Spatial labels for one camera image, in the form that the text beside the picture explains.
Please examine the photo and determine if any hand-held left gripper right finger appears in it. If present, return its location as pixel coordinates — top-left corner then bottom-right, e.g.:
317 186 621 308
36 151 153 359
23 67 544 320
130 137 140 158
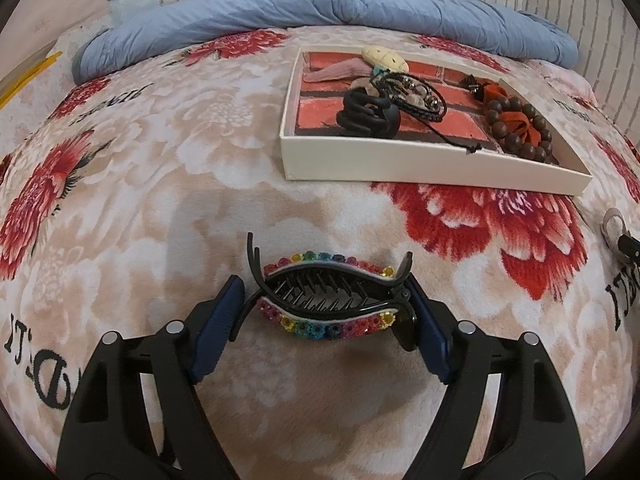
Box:
400 277 586 480

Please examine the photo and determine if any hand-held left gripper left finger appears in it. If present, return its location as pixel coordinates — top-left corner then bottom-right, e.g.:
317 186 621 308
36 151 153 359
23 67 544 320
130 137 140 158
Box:
56 275 246 480

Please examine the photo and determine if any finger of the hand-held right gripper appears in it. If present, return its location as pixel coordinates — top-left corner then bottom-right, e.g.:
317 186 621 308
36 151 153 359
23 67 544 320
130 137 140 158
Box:
617 232 640 263

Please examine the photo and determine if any rainbow rhinestone hair clip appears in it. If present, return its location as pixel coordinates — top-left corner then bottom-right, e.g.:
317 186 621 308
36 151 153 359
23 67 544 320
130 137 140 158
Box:
244 232 418 353

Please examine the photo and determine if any white brick-print box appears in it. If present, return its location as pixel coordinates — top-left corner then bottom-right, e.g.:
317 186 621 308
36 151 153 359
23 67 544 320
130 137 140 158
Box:
279 47 593 197

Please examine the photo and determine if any brown wooden bead bracelet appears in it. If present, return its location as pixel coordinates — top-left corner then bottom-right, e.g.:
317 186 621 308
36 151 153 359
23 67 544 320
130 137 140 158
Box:
481 97 555 163

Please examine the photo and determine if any black claw hair clip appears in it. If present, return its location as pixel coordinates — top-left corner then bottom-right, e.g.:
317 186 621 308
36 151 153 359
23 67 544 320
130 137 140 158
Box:
335 87 401 140

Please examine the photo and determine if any black cord bracelet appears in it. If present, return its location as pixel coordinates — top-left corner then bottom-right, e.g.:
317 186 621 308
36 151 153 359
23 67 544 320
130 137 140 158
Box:
370 71 483 158

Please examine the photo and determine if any floral printed blanket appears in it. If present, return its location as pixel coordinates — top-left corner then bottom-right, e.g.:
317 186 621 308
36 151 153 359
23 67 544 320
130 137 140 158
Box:
0 25 640 480

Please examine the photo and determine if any pink feather hair accessory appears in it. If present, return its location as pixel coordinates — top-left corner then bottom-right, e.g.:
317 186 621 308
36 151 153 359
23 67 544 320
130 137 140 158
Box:
304 57 373 83

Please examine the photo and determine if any cream hair clip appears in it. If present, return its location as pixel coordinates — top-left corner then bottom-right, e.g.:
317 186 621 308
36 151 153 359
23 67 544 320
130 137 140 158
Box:
361 45 408 75

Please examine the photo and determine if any blue quilt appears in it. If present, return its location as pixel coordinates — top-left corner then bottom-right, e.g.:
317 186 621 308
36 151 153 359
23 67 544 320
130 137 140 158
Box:
72 0 580 85

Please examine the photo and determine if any yellow-edged board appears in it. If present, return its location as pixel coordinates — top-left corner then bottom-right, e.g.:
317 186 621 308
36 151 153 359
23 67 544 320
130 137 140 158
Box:
0 50 63 108

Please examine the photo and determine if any orange ribbon hair tie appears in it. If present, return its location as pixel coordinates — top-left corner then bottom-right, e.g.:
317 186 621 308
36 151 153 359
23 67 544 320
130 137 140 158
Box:
460 74 543 146

